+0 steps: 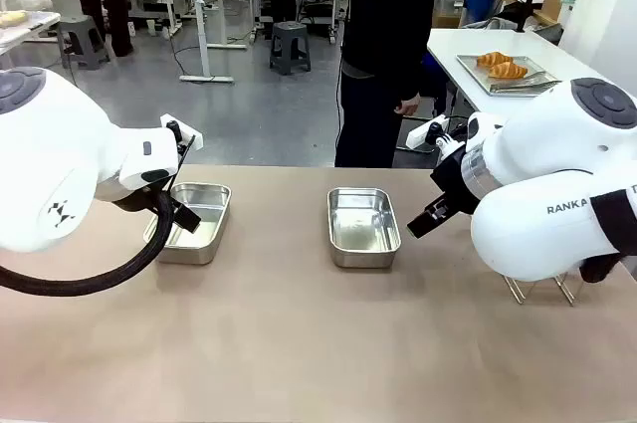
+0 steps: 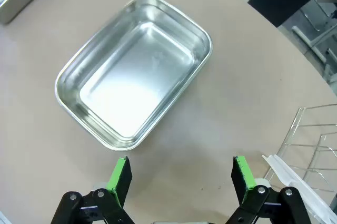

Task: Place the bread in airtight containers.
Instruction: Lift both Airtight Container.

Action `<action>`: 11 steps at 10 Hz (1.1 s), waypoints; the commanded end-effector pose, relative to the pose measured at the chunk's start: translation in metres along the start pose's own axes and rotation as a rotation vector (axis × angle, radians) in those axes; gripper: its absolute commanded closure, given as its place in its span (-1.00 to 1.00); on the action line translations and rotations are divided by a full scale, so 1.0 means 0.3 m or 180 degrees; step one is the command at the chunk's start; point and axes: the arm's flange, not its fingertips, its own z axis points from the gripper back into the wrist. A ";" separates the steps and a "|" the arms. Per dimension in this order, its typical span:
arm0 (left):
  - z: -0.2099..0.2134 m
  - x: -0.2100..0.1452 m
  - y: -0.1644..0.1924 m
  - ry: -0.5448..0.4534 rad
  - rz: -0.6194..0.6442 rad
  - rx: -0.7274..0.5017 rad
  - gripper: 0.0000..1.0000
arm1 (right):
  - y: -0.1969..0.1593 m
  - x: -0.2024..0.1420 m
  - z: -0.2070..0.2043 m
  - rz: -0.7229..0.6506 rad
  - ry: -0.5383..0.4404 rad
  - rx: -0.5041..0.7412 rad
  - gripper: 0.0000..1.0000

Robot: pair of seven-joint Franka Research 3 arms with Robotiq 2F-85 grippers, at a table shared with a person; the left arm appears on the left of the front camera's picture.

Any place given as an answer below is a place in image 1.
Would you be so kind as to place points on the small white bottle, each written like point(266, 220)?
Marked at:
point(130, 29)

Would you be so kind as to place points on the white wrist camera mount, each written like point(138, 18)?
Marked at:
point(191, 137)
point(420, 135)

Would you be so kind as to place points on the person's left forearm black sleeve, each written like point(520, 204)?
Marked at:
point(420, 60)

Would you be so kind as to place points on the person's left hand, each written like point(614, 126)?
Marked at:
point(409, 105)

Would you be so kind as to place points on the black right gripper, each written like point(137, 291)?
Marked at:
point(450, 179)

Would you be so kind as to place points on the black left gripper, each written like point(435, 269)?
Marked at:
point(144, 199)

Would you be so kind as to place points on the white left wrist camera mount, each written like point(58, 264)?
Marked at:
point(191, 137)

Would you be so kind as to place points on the metal tongs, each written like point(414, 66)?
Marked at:
point(522, 86)

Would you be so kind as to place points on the person torso black clothes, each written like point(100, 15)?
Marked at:
point(383, 20)

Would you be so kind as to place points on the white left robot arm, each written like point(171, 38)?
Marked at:
point(55, 159)

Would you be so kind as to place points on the grey plastic stool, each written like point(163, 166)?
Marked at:
point(290, 45)
point(82, 40)

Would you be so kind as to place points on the golden croissant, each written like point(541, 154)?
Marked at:
point(494, 59)
point(507, 70)

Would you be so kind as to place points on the white table with bread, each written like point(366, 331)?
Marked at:
point(40, 25)

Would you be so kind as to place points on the aluminium baking tray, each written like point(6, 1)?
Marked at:
point(540, 72)

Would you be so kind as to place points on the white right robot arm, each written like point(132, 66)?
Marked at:
point(537, 154)

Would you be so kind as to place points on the rectangular steel container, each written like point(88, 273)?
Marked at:
point(363, 229)
point(199, 244)

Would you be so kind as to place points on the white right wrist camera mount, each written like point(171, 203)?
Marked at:
point(420, 135)

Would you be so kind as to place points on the pale bread loaf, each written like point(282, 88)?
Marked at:
point(12, 18)

